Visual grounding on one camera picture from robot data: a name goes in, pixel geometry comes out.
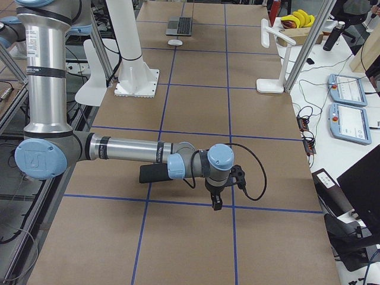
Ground black monitor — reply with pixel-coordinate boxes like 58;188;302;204
337;147;379;233

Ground black water bottle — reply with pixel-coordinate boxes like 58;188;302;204
323;21;345;51

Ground lower blue teach pendant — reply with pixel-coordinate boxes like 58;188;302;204
328;103;372;145

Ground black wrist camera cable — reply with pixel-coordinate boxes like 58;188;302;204
189;143;267;201

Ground cardboard box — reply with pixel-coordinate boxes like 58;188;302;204
277;27;324;47

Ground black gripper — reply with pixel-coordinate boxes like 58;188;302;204
205;178;231;210

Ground small orange circuit board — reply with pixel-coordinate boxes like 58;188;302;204
296;116;316;156

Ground black mouse pad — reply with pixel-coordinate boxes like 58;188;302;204
139;163;172;183

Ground white desk lamp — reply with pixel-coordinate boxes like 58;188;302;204
253;18;296;94

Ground aluminium frame post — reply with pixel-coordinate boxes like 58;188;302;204
284;0;336;93

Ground grey laptop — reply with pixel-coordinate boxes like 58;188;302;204
166;17;193;36

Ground yellow bananas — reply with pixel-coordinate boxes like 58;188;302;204
280;9;315;29

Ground upper blue teach pendant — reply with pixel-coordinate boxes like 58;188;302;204
327;74;368;107

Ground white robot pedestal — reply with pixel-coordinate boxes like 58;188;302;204
106;1;160;97

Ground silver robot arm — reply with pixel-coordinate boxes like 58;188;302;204
15;1;238;210

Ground white computer mouse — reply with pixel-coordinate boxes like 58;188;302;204
167;39;183;46

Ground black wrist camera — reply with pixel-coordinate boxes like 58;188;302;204
230;164;246;191

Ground blue teach pendant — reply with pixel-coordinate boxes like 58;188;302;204
327;74;368;107
328;103;372;145

